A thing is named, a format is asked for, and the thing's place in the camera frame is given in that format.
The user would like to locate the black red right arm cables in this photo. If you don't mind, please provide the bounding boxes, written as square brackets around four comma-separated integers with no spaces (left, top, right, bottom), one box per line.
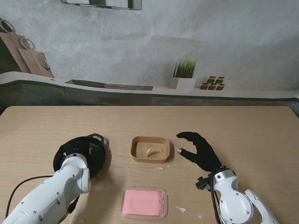
[209,172,222,224]

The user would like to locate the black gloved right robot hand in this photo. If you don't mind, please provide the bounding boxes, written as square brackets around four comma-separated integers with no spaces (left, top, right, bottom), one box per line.
[176,132,222,173]

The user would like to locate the black cast iron skillet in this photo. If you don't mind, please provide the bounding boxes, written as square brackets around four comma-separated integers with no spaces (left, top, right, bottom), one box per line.
[53,133,106,178]

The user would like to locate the brown paper food container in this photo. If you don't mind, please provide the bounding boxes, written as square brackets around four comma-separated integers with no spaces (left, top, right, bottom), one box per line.
[130,136,171,164]

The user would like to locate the printed potted grass plant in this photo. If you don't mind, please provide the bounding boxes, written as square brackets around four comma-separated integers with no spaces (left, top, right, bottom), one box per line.
[168,58,197,90]

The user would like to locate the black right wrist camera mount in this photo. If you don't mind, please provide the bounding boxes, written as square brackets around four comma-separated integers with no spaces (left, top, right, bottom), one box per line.
[195,176,212,191]

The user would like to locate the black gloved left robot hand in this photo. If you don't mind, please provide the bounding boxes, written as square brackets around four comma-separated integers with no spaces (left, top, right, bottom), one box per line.
[60,137,93,160]

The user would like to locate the clear plastic lid pink sheet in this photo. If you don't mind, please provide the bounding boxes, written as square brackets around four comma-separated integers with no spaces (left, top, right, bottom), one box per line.
[120,186,169,219]

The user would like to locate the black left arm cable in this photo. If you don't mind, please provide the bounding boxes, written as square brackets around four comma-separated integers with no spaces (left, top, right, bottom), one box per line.
[5,175,80,217]

